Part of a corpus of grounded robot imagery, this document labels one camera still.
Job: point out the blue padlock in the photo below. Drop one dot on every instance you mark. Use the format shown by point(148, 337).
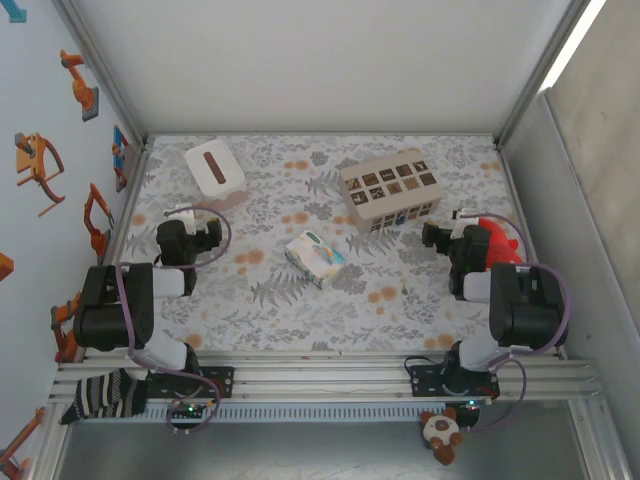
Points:
point(400, 218)

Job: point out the beige box with picture cards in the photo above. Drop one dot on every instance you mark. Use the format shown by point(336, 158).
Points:
point(390, 192)

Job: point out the colourful tissue pack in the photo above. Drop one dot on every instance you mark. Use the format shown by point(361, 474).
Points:
point(315, 260)

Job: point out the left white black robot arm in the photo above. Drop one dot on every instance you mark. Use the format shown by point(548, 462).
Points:
point(110, 310)

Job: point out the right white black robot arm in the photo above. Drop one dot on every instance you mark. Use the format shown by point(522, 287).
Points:
point(525, 310)

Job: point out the red plastic toy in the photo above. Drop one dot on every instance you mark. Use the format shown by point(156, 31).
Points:
point(502, 242)

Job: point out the white container with brown slot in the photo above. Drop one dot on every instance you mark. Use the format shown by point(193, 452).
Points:
point(215, 172)

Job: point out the floral patterned table mat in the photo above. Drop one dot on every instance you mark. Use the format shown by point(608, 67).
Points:
point(300, 320)

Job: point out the small circuit board green light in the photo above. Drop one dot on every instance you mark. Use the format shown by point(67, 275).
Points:
point(190, 410)
point(472, 402)

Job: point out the black white striped cloth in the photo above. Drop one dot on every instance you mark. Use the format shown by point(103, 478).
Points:
point(105, 397)

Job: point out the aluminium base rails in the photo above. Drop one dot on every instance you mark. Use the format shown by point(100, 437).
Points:
point(325, 380)

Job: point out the brown white teddy bear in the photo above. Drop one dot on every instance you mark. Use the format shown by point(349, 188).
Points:
point(442, 432)

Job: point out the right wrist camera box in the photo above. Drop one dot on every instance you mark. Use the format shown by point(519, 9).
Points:
point(462, 227)

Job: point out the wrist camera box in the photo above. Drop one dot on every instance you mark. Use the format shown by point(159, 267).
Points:
point(462, 227)
point(184, 217)

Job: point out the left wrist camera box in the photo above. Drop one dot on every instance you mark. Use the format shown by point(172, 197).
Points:
point(184, 217)

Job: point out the aluminium side rail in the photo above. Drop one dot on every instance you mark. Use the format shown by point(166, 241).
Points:
point(138, 165)
point(517, 200)

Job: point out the blue orange wall sticker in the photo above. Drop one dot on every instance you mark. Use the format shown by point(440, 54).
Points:
point(120, 157)

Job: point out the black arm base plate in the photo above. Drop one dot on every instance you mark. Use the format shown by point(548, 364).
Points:
point(430, 382)
point(215, 382)

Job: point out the orange claw wall sticker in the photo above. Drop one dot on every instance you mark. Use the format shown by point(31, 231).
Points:
point(35, 162)

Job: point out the orange block wall sticker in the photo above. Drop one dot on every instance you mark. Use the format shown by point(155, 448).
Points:
point(4, 266)

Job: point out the aluminium frame post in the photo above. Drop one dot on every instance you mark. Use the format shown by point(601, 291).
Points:
point(100, 65)
point(545, 75)

